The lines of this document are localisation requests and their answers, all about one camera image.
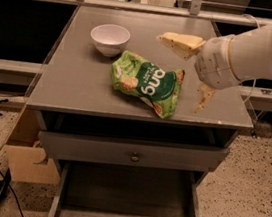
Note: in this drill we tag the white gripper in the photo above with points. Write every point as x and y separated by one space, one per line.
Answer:
213 62

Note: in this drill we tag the green rice chip bag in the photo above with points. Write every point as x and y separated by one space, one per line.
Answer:
136 76

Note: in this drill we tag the white ceramic bowl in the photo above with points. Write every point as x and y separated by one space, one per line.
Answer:
110 40

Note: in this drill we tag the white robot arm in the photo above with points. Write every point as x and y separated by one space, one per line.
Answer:
251 54

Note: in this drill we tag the grey wooden drawer cabinet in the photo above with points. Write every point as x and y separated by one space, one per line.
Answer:
126 121

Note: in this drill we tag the round metal drawer knob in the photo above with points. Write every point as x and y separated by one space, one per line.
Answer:
135 157

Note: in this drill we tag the grey open middle drawer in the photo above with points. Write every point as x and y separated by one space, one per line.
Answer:
105 190

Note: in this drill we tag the grey top drawer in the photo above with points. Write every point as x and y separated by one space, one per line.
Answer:
118 151

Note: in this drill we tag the cardboard box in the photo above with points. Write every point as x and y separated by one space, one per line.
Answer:
27 159

